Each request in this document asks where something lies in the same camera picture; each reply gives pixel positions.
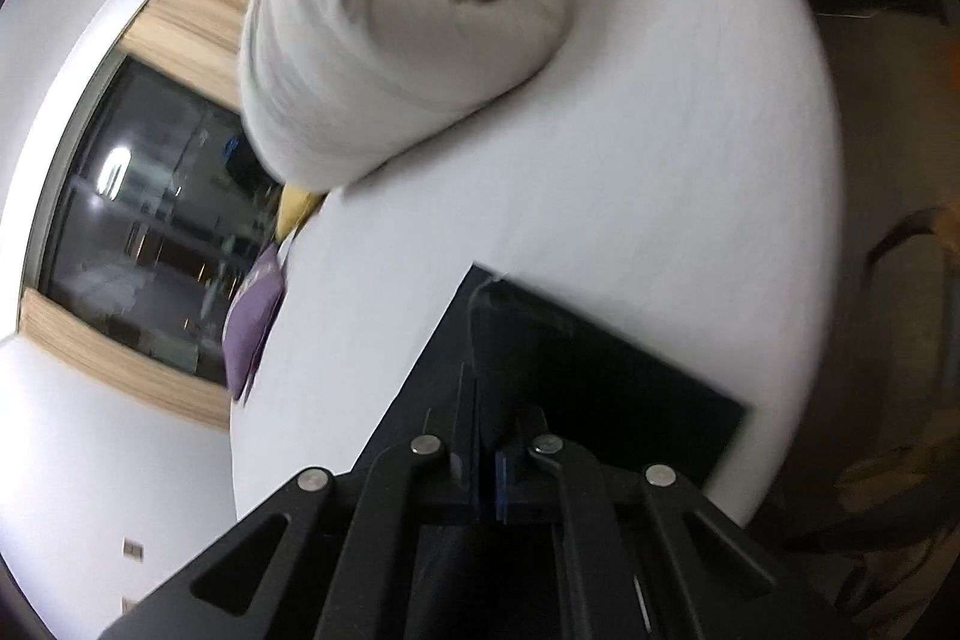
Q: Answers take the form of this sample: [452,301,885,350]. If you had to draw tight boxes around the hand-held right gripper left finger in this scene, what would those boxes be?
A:
[97,364,494,640]

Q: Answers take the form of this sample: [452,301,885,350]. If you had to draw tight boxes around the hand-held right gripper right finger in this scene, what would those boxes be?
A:
[495,404,848,640]

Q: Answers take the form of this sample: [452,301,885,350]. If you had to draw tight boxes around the black pants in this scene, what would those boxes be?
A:
[349,263,747,525]

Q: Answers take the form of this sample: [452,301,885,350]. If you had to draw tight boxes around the purple pillow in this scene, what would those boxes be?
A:
[223,242,286,402]

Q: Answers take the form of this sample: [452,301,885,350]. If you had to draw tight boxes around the yellow pillow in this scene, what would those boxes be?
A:
[274,182,328,241]

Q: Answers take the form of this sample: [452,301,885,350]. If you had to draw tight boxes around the white bed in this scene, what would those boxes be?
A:
[225,0,845,528]

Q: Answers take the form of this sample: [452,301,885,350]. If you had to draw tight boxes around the patterned cloth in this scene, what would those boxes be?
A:
[817,441,960,618]

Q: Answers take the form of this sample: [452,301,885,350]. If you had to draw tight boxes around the glass balcony door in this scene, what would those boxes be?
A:
[36,53,284,387]

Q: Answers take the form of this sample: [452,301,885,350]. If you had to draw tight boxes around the rolled beige duvet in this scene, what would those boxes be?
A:
[240,0,608,189]

